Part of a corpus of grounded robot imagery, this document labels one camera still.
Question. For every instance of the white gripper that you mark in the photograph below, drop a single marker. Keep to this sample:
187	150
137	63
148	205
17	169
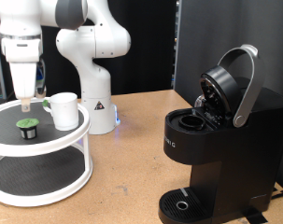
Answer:
22	77

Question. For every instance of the aluminium frame post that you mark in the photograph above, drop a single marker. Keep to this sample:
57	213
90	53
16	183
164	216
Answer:
177	37

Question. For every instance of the white mug with green tape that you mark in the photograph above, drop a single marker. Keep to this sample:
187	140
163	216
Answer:
64	112

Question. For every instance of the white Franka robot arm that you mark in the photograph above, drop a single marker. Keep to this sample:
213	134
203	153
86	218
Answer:
94	77

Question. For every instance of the clear water reservoir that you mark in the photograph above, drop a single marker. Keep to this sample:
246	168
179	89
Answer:
199	101

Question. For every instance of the white two-tier turntable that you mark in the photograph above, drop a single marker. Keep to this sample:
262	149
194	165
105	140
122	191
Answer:
38	146

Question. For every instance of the black Keurig coffee machine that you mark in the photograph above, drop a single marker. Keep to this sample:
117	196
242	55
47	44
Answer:
234	155

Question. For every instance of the green lid reusable coffee pod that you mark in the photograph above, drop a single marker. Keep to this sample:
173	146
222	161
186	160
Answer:
28	123

